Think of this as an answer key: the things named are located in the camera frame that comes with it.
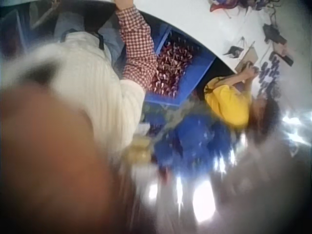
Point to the black hand tool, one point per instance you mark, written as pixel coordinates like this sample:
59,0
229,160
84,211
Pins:
233,51

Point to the person's right hand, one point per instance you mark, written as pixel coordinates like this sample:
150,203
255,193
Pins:
124,4

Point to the brown cardboard board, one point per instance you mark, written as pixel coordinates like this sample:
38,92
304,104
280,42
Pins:
249,58

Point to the black flat bar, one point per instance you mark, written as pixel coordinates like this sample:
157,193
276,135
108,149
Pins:
284,58

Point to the yellow translucent container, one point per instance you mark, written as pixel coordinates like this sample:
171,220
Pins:
139,152

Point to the heap of colourful items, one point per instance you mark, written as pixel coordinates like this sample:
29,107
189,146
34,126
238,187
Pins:
234,3

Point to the group of small dark parts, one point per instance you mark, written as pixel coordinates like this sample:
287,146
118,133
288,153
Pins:
270,73

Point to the blue crate of red parts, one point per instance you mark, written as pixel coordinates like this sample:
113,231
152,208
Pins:
178,65

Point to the person's legs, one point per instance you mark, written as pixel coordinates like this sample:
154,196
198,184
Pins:
111,40

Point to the blue bag heap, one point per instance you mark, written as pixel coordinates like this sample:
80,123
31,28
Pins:
195,139

